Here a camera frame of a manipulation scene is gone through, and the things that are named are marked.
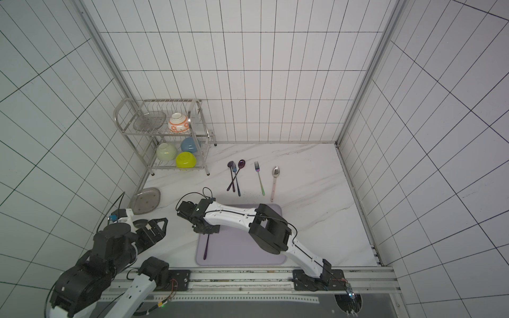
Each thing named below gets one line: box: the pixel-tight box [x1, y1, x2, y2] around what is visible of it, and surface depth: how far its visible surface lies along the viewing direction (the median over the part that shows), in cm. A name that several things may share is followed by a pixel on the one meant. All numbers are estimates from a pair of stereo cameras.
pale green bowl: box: [156, 142, 178, 161], surface depth 106 cm
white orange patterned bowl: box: [167, 111, 190, 134], surface depth 87 cm
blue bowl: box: [180, 136, 198, 154], surface depth 112 cm
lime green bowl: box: [176, 151, 197, 169], surface depth 104 cm
